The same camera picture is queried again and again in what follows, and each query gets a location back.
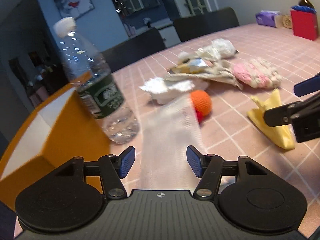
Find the orange cardboard box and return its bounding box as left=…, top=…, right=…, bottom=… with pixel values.
left=0, top=71, right=113, bottom=207

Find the orange knitted ball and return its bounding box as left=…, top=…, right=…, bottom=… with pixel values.
left=190, top=90, right=213, bottom=117

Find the framed wall painting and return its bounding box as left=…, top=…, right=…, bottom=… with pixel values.
left=51, top=0, right=95, bottom=20

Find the beige perforated box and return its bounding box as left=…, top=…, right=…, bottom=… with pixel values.
left=275, top=14, right=293, bottom=29

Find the beige cloth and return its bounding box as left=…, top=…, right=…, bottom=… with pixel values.
left=166, top=60, right=244, bottom=90

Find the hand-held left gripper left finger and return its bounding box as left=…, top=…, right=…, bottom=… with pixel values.
left=54, top=146, right=136, bottom=200

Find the knotted white plastic bag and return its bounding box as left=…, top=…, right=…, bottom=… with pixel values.
left=177, top=38, right=235, bottom=60

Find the clear plastic water bottle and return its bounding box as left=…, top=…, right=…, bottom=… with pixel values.
left=54, top=17, right=140, bottom=145

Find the yellow cloth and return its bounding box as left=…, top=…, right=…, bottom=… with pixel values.
left=247, top=89, right=295, bottom=150

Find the black chair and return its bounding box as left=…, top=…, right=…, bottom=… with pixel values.
left=173, top=7, right=240, bottom=43
left=100, top=27, right=167, bottom=73

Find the crumpled white tissue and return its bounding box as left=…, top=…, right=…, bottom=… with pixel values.
left=139, top=77, right=195, bottom=105

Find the orange foil snack packet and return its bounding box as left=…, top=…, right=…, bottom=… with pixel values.
left=172, top=57, right=210, bottom=74

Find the blue item in bag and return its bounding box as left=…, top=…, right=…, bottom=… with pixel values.
left=291, top=5, right=316, bottom=13

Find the pink and white fluffy cloth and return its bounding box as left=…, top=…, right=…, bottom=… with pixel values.
left=231, top=57, right=282, bottom=89

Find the purple tissue pack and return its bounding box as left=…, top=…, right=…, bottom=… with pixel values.
left=255, top=10, right=282, bottom=27

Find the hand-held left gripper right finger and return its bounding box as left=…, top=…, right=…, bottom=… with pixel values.
left=186, top=145, right=268, bottom=199

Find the white cabinet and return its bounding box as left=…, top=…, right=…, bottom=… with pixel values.
left=125, top=19, right=181, bottom=48

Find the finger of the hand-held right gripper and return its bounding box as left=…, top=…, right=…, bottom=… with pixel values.
left=294, top=72, right=320, bottom=97
left=263, top=95, right=320, bottom=128

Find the red box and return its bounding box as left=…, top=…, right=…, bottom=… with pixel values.
left=290, top=9, right=319, bottom=41

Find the white gauze cloth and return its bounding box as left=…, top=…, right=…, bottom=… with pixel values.
left=140, top=96, right=207, bottom=191

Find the cluttered dark shelf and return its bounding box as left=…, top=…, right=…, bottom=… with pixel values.
left=25, top=50, right=66, bottom=105

